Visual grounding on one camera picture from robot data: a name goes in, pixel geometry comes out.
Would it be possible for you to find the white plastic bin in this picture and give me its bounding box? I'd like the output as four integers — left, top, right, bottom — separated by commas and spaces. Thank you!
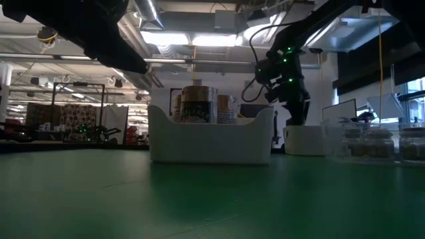
147, 104, 276, 166
283, 125, 325, 157

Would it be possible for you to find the black looped gripper cable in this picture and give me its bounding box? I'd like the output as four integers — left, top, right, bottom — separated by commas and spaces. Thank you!
241, 22, 301, 103

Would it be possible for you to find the large spiral ceiling duct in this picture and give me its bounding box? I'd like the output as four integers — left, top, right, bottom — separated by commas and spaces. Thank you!
116, 13, 157, 92

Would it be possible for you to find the white angled shade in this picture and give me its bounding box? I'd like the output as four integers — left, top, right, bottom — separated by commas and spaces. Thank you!
366, 92, 405, 118

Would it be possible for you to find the patterned wall panel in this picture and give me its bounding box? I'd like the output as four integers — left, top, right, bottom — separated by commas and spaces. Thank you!
26, 102, 98, 133

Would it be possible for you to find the black tripod stand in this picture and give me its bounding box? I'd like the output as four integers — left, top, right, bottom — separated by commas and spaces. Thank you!
273, 110, 283, 154

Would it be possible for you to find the black station frame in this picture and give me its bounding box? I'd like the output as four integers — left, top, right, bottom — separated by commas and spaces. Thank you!
51, 82, 106, 147
169, 87, 183, 116

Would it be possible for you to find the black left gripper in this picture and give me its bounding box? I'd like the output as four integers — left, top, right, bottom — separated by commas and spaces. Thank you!
82, 33, 149, 75

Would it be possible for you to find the black monitor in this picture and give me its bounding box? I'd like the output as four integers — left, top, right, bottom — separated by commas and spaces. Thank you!
239, 103, 272, 118

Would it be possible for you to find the yellow hanging cord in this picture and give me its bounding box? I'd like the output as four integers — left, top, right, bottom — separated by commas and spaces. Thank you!
377, 9, 384, 114

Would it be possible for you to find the green table mat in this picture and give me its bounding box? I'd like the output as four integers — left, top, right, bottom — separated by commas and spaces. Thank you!
0, 148, 425, 239

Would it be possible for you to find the white post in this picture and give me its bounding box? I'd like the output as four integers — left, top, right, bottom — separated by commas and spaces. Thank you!
0, 62, 13, 116

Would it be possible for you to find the whiteboard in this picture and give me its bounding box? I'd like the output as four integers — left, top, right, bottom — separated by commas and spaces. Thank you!
321, 98, 358, 127

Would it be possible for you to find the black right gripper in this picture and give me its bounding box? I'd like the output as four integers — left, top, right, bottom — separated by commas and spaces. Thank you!
254, 46, 311, 126

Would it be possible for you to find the short spiral ceiling duct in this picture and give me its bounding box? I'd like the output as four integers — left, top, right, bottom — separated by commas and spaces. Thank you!
132, 0, 165, 30

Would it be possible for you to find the clear plastic bin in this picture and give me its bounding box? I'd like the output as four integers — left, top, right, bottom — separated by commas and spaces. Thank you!
320, 114, 425, 167

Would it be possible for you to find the silver rectangular duct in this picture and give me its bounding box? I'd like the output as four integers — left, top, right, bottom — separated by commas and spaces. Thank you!
305, 6, 400, 54

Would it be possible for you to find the ceiling light panel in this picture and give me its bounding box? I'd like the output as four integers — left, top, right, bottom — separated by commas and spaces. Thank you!
139, 30, 240, 47

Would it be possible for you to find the horizontal ceiling pipe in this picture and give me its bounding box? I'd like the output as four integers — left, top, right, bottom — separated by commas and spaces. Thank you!
0, 52, 322, 70

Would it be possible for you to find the grey junction box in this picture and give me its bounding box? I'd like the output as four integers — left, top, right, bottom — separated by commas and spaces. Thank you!
214, 9, 236, 31

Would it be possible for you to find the window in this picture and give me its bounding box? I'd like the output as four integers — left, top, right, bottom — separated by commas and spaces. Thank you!
405, 76, 425, 123

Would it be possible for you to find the white banner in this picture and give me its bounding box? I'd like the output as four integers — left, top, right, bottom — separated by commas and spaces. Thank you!
102, 104, 129, 146

